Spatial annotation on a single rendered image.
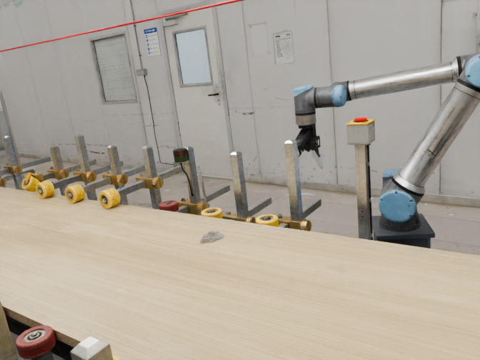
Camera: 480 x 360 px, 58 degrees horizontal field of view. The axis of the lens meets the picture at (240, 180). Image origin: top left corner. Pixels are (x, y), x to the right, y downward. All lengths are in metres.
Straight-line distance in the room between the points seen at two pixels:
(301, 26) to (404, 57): 1.07
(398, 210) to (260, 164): 3.31
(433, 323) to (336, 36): 3.61
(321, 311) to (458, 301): 0.29
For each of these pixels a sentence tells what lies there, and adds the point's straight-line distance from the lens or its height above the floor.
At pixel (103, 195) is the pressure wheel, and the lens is 1.96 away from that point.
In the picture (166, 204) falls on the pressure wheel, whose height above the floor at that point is 0.90.
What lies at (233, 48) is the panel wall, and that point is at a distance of 5.07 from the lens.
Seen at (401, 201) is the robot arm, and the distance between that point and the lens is 1.92.
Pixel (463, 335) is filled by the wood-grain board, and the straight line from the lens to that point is 0.98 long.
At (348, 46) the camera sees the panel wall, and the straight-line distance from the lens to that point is 4.32.
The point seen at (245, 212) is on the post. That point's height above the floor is 0.86.
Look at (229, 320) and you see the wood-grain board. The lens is 1.02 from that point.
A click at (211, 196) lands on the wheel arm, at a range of 2.05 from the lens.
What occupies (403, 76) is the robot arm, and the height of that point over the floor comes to 1.30.
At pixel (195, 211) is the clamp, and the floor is 0.84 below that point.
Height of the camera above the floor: 1.46
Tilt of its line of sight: 16 degrees down
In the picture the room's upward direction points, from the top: 7 degrees counter-clockwise
